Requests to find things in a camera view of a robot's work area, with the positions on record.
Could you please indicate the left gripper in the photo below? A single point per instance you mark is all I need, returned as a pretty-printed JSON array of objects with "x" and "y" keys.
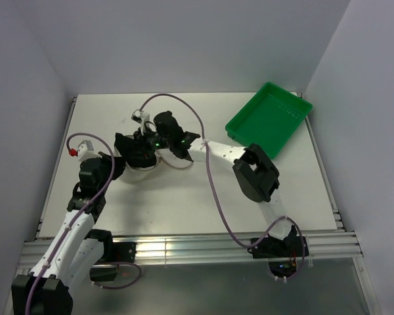
[{"x": 119, "y": 165}]

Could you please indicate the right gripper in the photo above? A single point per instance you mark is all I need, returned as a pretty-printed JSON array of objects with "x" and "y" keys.
[{"x": 140, "y": 144}]

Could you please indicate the black bra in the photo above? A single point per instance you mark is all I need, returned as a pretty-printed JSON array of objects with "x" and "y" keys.
[{"x": 135, "y": 151}]

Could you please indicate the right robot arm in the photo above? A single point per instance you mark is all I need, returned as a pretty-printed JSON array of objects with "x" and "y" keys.
[{"x": 255, "y": 173}]

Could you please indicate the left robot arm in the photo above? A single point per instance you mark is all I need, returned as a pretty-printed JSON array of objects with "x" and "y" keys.
[{"x": 50, "y": 286}]

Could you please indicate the green plastic tray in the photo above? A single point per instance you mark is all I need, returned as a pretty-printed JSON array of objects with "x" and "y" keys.
[{"x": 268, "y": 119}]

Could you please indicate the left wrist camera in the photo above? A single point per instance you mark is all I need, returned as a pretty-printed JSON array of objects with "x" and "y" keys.
[{"x": 85, "y": 151}]

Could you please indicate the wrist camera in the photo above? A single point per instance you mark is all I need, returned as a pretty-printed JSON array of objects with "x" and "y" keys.
[
  {"x": 142, "y": 118},
  {"x": 85, "y": 151}
]

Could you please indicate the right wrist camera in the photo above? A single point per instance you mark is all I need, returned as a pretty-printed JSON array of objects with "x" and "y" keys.
[{"x": 142, "y": 118}]

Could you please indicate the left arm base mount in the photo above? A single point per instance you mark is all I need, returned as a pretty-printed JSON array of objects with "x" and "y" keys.
[{"x": 107, "y": 268}]

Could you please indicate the aluminium frame rail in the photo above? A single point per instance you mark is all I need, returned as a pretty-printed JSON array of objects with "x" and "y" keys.
[{"x": 220, "y": 248}]

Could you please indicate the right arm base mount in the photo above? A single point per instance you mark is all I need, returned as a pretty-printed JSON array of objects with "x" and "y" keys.
[{"x": 290, "y": 248}]

